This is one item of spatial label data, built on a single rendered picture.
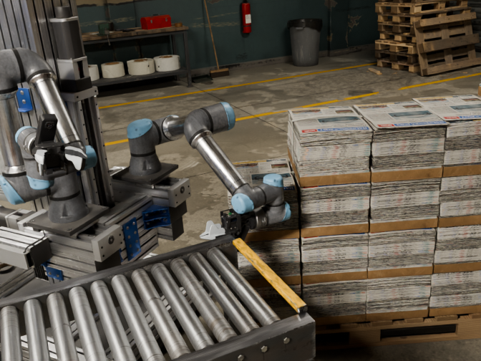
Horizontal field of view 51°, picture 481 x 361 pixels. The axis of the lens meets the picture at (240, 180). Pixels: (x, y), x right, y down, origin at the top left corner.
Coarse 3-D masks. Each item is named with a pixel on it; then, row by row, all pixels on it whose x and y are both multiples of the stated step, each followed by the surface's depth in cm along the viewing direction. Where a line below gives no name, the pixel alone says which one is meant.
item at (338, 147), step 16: (304, 128) 202; (320, 128) 201; (336, 128) 200; (352, 128) 199; (368, 128) 199; (304, 144) 199; (320, 144) 199; (336, 144) 199; (352, 144) 200; (368, 144) 200; (304, 160) 202; (320, 160) 202; (336, 160) 202; (352, 160) 203; (368, 160) 203; (304, 176) 204
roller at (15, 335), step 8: (0, 312) 148; (8, 312) 146; (16, 312) 148; (0, 320) 145; (8, 320) 142; (16, 320) 144; (0, 328) 142; (8, 328) 139; (16, 328) 140; (8, 336) 136; (16, 336) 137; (8, 344) 133; (16, 344) 134; (8, 352) 130; (16, 352) 130; (8, 360) 127; (16, 360) 128
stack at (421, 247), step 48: (288, 192) 205; (336, 192) 207; (384, 192) 208; (432, 192) 209; (480, 192) 210; (288, 240) 214; (336, 240) 215; (384, 240) 216; (432, 240) 216; (480, 240) 219; (336, 288) 225; (384, 288) 226; (432, 288) 227; (480, 288) 227; (432, 336) 238; (480, 336) 238
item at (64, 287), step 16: (224, 240) 177; (160, 256) 169; (176, 256) 168; (96, 272) 162; (112, 272) 162; (128, 272) 162; (48, 288) 156; (64, 288) 155; (112, 288) 162; (0, 304) 149; (16, 304) 150; (48, 320) 156; (0, 336) 151
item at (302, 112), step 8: (288, 112) 230; (296, 112) 224; (304, 112) 223; (312, 112) 223; (320, 112) 222; (328, 112) 222; (336, 112) 221; (344, 112) 221; (352, 112) 220; (288, 128) 233; (288, 136) 231; (288, 144) 231
